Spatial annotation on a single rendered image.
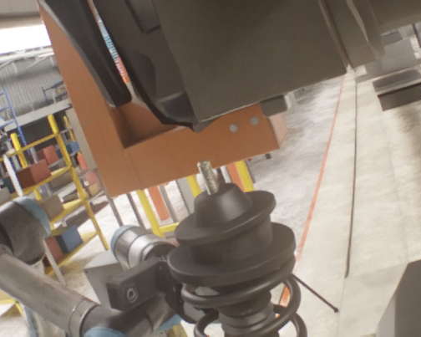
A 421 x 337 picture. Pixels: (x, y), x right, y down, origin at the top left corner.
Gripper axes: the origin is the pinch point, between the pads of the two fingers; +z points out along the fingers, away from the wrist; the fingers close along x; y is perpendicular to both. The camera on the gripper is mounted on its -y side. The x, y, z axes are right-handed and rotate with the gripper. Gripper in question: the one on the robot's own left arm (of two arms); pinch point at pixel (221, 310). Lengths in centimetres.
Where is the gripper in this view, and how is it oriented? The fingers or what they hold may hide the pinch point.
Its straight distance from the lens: 53.1
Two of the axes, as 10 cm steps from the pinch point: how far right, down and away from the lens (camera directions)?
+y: 8.5, -1.5, 5.0
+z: 5.1, 0.6, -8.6
